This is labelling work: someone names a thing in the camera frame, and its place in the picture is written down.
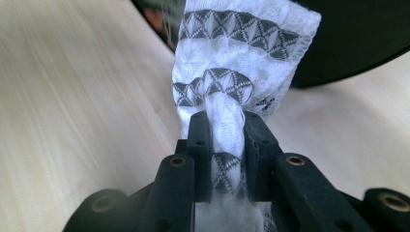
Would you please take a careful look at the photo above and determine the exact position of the white grey-patterned cloth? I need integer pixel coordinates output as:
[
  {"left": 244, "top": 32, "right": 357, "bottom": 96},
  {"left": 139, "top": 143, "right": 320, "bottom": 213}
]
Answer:
[{"left": 171, "top": 0, "right": 323, "bottom": 232}]

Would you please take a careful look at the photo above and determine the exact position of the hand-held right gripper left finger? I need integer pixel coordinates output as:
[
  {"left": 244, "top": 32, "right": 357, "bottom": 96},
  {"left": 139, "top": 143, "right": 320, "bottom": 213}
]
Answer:
[{"left": 136, "top": 110, "right": 215, "bottom": 232}]

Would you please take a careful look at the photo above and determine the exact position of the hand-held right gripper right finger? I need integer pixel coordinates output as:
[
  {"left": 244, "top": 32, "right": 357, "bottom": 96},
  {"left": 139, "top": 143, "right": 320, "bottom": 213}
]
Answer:
[{"left": 243, "top": 110, "right": 375, "bottom": 232}]

